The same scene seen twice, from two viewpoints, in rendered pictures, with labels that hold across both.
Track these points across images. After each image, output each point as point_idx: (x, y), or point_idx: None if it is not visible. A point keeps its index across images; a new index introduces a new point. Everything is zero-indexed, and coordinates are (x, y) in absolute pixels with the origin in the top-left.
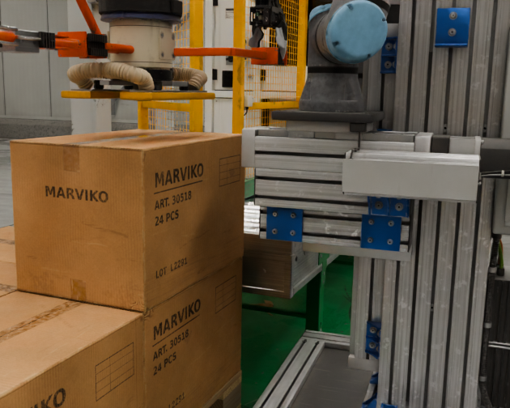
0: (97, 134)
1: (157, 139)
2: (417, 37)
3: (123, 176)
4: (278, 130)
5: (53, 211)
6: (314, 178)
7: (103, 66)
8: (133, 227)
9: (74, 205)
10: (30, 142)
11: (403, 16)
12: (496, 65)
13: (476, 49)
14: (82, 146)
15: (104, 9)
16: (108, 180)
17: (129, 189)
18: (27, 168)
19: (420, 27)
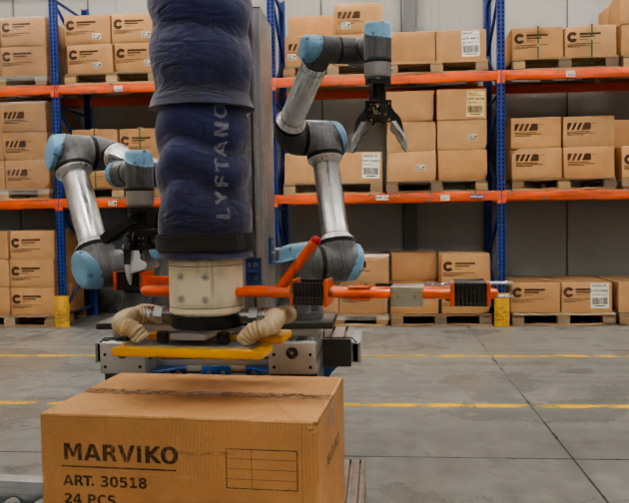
0: (187, 409)
1: (238, 384)
2: (267, 257)
3: (340, 409)
4: (313, 337)
5: (328, 482)
6: (320, 366)
7: (286, 311)
8: (342, 454)
9: (332, 462)
10: (322, 413)
11: (265, 244)
12: (275, 272)
13: (273, 263)
14: (333, 394)
15: (242, 248)
16: (338, 418)
17: (341, 418)
18: (322, 447)
19: (267, 251)
